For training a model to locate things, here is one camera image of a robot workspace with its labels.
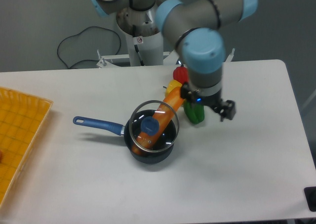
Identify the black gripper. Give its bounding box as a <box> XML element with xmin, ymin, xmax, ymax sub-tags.
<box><xmin>180</xmin><ymin>82</ymin><xmax>236</xmax><ymax>122</ymax></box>

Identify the glass lid with blue knob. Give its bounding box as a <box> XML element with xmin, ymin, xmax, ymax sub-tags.
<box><xmin>128</xmin><ymin>99</ymin><xmax>180</xmax><ymax>151</ymax></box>

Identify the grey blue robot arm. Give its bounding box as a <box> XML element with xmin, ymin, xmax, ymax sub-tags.
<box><xmin>91</xmin><ymin>0</ymin><xmax>258</xmax><ymax>120</ymax></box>

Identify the green toy bell pepper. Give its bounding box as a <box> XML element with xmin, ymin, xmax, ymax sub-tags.
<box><xmin>183</xmin><ymin>100</ymin><xmax>205</xmax><ymax>125</ymax></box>

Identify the toy baguette bread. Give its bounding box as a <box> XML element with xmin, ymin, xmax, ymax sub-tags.
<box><xmin>132</xmin><ymin>86</ymin><xmax>186</xmax><ymax>155</ymax></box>

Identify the red toy bell pepper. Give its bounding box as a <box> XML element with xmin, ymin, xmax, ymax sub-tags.
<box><xmin>173</xmin><ymin>65</ymin><xmax>189</xmax><ymax>84</ymax></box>

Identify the yellow toy bell pepper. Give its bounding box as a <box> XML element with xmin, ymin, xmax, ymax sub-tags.
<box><xmin>163</xmin><ymin>79</ymin><xmax>182</xmax><ymax>96</ymax></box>

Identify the black device at table edge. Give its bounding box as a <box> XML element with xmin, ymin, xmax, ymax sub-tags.
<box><xmin>304</xmin><ymin>186</ymin><xmax>316</xmax><ymax>212</ymax></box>

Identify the yellow plastic basket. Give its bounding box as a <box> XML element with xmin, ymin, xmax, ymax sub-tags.
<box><xmin>0</xmin><ymin>87</ymin><xmax>53</xmax><ymax>205</ymax></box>

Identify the dark pot with blue handle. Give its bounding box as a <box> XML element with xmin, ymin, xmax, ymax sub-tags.
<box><xmin>73</xmin><ymin>116</ymin><xmax>179</xmax><ymax>164</ymax></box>

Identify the black cable on floor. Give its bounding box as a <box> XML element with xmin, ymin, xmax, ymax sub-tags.
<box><xmin>57</xmin><ymin>26</ymin><xmax>121</xmax><ymax>69</ymax></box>

